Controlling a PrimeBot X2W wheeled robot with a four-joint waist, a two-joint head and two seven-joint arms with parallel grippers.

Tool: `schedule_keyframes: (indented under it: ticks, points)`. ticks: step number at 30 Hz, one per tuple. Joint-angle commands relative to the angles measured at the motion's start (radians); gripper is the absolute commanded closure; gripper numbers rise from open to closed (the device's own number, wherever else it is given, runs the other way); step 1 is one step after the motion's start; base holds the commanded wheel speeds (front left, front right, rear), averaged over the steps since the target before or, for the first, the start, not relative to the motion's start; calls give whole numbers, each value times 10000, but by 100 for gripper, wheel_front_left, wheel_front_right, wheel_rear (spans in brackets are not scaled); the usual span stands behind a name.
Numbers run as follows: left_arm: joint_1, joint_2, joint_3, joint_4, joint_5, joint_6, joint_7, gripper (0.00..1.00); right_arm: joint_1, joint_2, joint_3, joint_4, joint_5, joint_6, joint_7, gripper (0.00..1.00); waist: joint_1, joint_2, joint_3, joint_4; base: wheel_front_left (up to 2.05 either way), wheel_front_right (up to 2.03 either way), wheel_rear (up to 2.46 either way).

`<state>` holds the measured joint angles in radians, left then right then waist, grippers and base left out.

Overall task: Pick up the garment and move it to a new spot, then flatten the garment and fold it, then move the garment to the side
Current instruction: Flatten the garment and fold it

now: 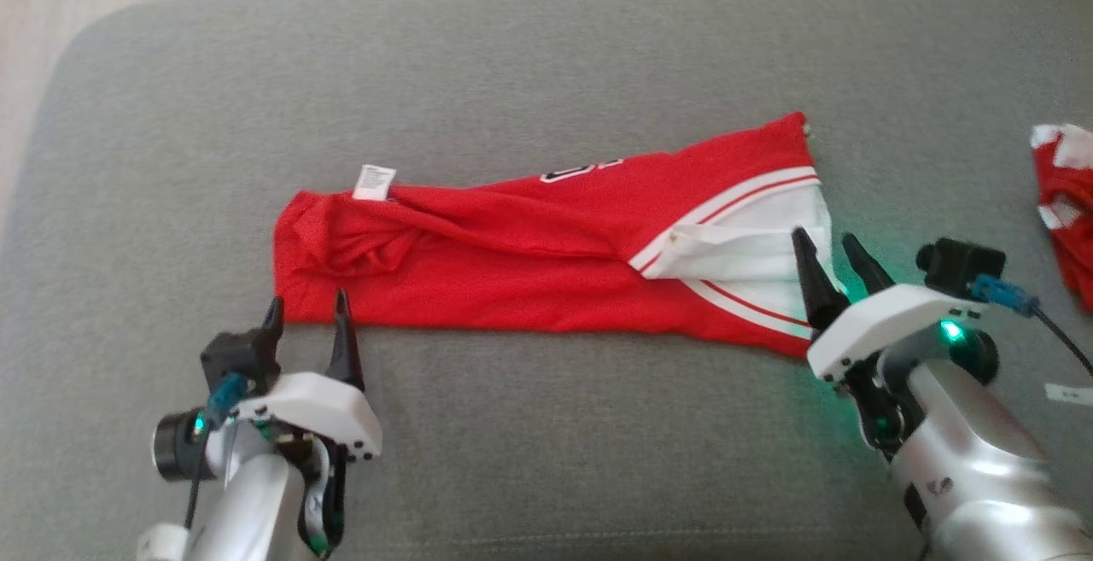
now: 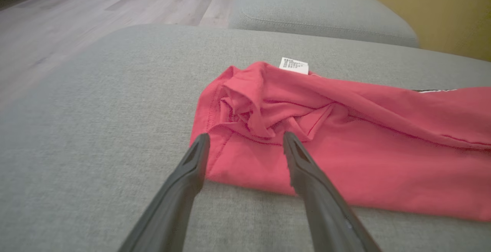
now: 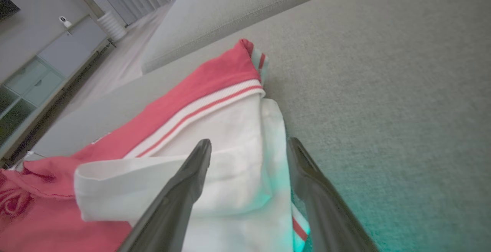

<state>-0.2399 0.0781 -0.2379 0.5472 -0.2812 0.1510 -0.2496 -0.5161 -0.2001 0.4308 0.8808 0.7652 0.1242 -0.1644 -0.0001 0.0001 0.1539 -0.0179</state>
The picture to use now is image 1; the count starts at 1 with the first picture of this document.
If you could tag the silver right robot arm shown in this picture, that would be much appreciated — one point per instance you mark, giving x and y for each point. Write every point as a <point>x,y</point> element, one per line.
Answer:
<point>982,476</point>

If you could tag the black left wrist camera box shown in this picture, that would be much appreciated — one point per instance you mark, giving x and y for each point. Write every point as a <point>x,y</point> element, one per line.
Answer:
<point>239,360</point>

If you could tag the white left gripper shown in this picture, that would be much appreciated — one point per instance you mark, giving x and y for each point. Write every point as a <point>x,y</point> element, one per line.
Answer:
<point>320,411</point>

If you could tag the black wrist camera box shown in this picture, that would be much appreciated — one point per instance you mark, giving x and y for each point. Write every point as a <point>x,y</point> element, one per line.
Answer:
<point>961,264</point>
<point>239,360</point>

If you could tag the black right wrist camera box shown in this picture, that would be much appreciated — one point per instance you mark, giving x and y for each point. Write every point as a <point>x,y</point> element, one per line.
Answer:
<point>961,264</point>

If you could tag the red basketball jersey number 23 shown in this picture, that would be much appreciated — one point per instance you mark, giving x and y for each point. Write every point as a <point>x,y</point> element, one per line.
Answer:
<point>529,262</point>

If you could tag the crumpled red white garment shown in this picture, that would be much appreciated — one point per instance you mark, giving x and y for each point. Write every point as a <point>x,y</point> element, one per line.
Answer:
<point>1067,211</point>

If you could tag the small white tape strip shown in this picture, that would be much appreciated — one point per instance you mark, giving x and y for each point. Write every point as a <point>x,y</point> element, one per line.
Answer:
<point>1069,394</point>

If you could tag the black left wrist motor cylinder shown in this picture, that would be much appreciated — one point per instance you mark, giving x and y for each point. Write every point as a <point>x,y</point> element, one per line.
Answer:
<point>175,448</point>

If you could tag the grey fabric sofa seat cushion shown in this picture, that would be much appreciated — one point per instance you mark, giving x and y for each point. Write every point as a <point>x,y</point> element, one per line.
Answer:
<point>546,57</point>

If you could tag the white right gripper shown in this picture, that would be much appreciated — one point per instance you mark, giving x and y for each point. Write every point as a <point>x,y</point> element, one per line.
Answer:
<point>888,322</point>

